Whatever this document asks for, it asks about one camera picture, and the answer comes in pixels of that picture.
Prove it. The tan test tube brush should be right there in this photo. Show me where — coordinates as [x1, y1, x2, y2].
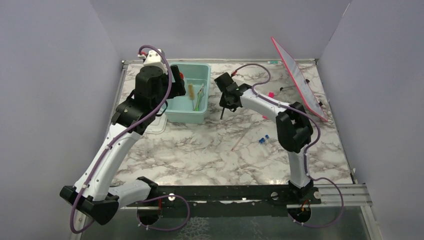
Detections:
[188, 83, 195, 111]

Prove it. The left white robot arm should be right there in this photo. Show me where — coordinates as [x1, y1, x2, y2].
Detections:
[59, 64, 186, 225]

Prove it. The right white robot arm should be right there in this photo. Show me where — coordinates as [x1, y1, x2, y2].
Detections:
[214, 72, 314, 204]

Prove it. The teal plastic bin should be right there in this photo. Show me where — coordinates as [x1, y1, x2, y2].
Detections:
[165, 62, 211, 124]

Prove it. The pink highlighter marker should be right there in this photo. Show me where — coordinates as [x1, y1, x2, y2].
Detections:
[262, 92, 275, 119]

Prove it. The white bin lid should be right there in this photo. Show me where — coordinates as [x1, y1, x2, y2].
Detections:
[144, 113, 168, 135]

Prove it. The glass stirring rod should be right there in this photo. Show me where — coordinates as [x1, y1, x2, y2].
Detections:
[231, 128, 249, 151]

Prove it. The whiteboard stand rod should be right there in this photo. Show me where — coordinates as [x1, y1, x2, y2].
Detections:
[279, 85, 296, 92]

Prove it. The pink framed whiteboard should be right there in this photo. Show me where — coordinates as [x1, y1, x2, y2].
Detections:
[271, 37, 328, 122]

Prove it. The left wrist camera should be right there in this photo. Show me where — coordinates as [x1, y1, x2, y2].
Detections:
[137, 48, 168, 75]

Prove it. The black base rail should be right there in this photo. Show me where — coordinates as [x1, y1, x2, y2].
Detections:
[130, 185, 322, 218]

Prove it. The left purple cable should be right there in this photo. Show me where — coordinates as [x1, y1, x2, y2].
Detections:
[68, 44, 191, 235]

